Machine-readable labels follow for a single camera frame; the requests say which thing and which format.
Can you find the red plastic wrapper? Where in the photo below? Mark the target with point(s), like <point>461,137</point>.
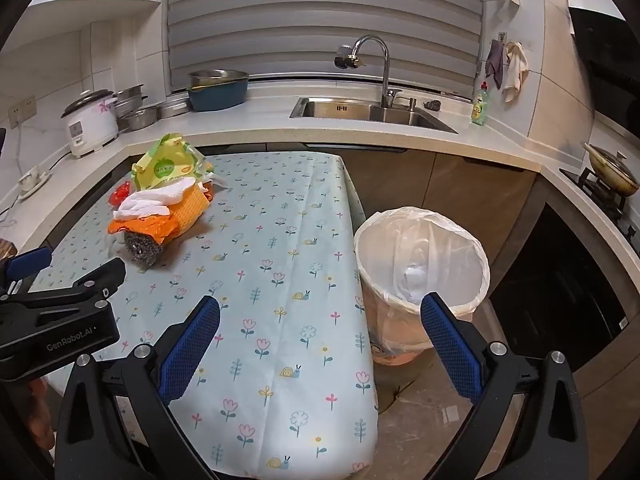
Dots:
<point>120,194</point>

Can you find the black gas stove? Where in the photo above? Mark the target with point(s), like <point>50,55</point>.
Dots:
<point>600,195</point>

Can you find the green dish soap bottle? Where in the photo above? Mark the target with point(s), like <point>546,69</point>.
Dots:
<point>479,107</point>

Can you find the grey window blind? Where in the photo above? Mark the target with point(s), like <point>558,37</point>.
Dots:
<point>325,20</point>

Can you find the purple hanging cloth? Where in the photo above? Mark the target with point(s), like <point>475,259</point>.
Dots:
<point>495,62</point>

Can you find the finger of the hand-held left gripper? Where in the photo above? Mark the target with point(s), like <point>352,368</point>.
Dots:
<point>27,264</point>
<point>85,282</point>

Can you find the steel bowl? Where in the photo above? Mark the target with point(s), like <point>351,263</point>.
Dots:
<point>217,77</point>

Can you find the cream hanging cloth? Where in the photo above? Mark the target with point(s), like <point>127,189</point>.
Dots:
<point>516,72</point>

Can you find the dark scouring ball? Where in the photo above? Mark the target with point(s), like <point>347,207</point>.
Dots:
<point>432,105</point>

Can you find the grey steel wool pad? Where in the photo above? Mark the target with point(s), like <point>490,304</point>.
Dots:
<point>142,250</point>

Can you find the wok with glass lid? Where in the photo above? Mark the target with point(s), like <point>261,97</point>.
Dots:
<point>612,167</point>

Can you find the stack of steel pots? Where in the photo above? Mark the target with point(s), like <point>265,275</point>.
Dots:
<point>129,96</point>

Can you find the brown base cabinet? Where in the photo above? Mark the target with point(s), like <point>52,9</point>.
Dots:
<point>475,195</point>

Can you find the floral tablecloth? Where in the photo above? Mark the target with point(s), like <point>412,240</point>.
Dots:
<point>280,260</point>

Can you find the wall power outlet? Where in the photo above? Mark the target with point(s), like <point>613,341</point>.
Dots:
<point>22,110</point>

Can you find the white rice cooker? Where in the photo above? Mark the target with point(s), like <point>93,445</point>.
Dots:
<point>90,120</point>

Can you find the person's left hand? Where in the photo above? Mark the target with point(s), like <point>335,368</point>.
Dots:
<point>42,410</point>

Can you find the steel pan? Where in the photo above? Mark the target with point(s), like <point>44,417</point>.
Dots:
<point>172,108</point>

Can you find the chrome kitchen faucet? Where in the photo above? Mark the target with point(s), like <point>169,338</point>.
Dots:
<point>382,60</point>

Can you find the white stone kitchen counter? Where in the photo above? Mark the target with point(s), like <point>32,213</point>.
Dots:
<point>260,125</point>

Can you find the black built-in appliance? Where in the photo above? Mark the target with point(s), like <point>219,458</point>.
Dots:
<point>550,285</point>

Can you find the yellow green snack packet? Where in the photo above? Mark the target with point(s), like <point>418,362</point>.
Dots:
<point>160,165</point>

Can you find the steel pot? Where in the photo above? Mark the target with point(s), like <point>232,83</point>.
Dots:
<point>137,119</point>

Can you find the white tissue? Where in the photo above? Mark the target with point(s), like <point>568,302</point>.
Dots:
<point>150,200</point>

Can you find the yellow honeycomb cloth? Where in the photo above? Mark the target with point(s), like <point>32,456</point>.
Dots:
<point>192,210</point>

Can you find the blue plastic basin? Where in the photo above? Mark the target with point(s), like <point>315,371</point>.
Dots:
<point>220,97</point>

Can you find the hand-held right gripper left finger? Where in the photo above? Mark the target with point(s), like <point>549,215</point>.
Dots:
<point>190,345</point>

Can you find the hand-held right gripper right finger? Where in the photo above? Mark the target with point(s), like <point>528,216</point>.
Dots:
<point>452,345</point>

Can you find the stainless steel sink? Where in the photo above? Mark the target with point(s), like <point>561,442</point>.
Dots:
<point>370,112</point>

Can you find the black range hood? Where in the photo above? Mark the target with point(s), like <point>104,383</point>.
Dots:
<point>607,40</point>

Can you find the white power adapter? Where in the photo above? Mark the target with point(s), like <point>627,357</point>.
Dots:
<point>32,180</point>

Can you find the orange plastic wrapper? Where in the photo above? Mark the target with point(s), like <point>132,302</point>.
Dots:
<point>155,227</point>

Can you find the pink bin with plastic liner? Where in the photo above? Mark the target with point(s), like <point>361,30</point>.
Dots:
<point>390,330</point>

